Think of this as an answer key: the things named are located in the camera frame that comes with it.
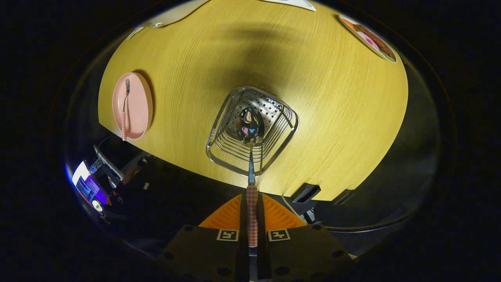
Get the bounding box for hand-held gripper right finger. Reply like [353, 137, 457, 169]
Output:
[256, 193, 355, 282]

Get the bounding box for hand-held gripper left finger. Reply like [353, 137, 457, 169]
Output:
[157, 193, 250, 282]

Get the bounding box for red checked handle spoon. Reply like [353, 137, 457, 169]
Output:
[235, 107, 266, 248]

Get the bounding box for red checked handle fork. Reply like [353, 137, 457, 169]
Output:
[121, 78, 131, 141]

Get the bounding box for grey laptop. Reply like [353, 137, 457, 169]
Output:
[93, 145, 125, 181]

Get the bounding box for pink plate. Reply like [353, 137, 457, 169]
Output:
[112, 72, 154, 141]

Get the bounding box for lit computer monitor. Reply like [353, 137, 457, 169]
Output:
[72, 161, 106, 214]

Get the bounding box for plate of toy food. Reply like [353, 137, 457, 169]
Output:
[338, 14, 398, 64]

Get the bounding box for black table bracket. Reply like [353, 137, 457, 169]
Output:
[333, 189, 355, 205]
[290, 183, 321, 203]

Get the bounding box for metal wire basket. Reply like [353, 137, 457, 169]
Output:
[206, 86, 299, 177]

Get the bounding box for black cable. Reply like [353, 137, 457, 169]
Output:
[313, 196, 421, 232]

